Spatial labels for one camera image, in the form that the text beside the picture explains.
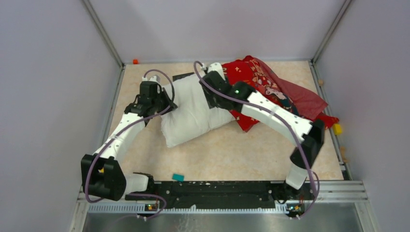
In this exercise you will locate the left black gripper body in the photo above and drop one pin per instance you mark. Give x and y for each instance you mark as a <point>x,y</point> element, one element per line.
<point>162,101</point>

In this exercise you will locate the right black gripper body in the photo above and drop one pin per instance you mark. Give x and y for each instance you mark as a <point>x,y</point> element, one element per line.
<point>212,102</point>

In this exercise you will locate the white pillow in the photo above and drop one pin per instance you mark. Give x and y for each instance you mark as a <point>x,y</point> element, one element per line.
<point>192,117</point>

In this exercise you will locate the red patterned pillowcase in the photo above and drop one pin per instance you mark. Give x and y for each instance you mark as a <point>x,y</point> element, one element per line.
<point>292,97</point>

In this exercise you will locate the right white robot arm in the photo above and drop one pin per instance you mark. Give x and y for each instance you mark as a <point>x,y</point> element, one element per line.
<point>307,136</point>

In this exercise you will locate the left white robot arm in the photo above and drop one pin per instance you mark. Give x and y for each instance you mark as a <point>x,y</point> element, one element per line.
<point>102,175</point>

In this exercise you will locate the teal small block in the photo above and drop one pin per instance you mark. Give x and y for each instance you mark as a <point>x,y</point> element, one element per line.
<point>178,177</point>

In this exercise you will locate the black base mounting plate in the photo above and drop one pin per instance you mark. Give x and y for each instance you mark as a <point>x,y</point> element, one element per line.
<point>222,194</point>

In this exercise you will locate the yellow small block right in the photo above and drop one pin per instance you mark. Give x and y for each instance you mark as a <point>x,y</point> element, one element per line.
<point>337,129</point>

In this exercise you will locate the wooden peg lower right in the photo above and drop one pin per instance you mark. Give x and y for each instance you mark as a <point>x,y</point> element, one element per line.
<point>342,150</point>

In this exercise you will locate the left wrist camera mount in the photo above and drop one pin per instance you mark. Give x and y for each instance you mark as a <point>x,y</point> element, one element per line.
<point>154,78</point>

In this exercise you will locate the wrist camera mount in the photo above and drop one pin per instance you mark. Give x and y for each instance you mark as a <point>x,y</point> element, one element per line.
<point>216,66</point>
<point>154,78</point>

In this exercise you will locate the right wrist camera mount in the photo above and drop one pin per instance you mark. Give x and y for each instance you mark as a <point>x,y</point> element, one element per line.
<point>216,66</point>

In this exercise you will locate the aluminium front rail frame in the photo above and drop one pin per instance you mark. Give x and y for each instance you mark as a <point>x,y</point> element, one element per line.
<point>338,206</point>

